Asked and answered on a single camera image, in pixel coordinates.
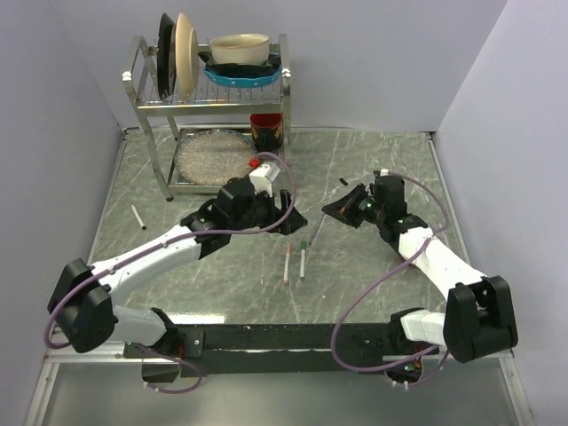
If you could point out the beige plate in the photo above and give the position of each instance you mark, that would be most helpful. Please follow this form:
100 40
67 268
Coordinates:
187 57

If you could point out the blue dotted dish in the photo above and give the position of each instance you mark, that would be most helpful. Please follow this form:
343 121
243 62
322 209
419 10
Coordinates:
243 82

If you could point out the speckled glass plate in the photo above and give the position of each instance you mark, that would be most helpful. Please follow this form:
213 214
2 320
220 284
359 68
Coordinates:
212 157

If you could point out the red white marker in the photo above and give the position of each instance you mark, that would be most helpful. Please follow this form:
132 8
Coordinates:
285 276

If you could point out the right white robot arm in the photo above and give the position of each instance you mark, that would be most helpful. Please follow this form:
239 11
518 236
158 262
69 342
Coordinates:
479 318

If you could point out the red black cup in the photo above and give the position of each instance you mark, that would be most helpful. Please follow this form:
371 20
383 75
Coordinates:
267 132

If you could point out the aluminium frame rail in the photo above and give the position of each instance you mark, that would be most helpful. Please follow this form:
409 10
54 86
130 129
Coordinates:
403 335

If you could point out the black dish under bowl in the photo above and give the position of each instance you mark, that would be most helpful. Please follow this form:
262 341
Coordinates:
234 70

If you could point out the cream bowl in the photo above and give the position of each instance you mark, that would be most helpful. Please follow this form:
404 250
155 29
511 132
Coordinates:
243 49

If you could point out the steel dish rack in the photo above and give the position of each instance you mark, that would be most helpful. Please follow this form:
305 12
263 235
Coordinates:
210 107

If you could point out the purple pen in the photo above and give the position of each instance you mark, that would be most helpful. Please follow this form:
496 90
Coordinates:
316 229

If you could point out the green white marker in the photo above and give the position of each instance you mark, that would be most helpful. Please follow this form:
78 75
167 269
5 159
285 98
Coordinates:
303 250

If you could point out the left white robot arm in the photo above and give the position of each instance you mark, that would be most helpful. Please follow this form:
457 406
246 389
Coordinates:
87 303

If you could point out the black plate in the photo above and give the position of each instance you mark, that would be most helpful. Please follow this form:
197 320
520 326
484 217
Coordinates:
166 57

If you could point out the black tipped white marker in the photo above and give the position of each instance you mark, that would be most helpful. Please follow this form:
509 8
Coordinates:
138 218

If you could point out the black base beam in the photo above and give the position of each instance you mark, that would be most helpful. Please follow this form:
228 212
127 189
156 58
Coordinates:
222 349

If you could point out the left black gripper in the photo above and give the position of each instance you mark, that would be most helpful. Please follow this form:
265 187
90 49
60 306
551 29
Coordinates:
287 225

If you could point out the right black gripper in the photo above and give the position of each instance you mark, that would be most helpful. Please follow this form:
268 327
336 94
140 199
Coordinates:
344 209

